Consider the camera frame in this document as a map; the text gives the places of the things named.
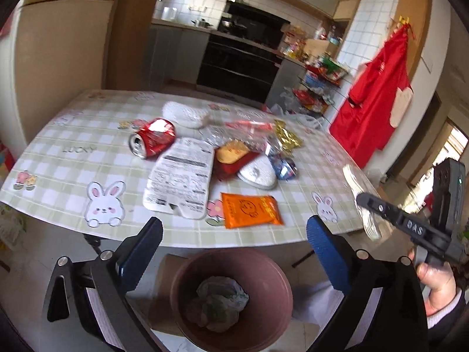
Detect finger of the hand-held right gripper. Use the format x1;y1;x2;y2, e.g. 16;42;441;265
356;191;452;254

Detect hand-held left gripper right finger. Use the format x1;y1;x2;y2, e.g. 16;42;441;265
307;214;429;352

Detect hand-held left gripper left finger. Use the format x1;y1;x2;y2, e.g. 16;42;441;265
42;217;164;352

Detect brown plastic trash bin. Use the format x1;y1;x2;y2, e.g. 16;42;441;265
169;248;294;351

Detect white printed packet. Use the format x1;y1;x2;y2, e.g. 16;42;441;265
142;137;215;221

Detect orange snack packet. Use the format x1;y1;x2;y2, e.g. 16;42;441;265
221;192;284;229

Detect blue foil wrapper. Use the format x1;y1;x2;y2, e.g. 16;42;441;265
267;145;298;180

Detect crushed red drink can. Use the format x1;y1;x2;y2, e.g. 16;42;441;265
128;118;177;160

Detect red and yellow packet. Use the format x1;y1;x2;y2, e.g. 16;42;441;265
213;140;259;181

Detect clear blister pack red card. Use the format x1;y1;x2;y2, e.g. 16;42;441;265
201;119;275;151

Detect person's right forearm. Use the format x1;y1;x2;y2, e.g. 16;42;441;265
425;290;468;342

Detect person's right hand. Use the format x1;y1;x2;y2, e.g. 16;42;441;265
408;247;457;318

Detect crumpled plastic bag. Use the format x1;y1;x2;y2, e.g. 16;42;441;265
185;276;250;329

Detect checked bunny print tablecloth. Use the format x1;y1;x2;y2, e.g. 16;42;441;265
0;89;383;250

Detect red apron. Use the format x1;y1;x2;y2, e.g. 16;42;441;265
329;26;414;169

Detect gold foil wrapper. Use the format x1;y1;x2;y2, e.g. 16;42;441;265
273;119;305;155

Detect clear plastic bags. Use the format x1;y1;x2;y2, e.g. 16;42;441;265
264;87;305;116

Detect cardboard box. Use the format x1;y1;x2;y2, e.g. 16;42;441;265
303;38;338;57

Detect pile of food packets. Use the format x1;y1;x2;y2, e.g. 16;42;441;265
280;26;306;59

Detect black oven stove unit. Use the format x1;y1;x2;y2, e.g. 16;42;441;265
196;31;284;105

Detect grey kitchen cabinets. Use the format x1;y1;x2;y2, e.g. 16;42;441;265
148;22;209;85

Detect beige refrigerator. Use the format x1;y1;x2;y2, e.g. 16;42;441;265
9;0;121;147

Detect wire rack with snacks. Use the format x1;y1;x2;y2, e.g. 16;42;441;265
293;53;349;116

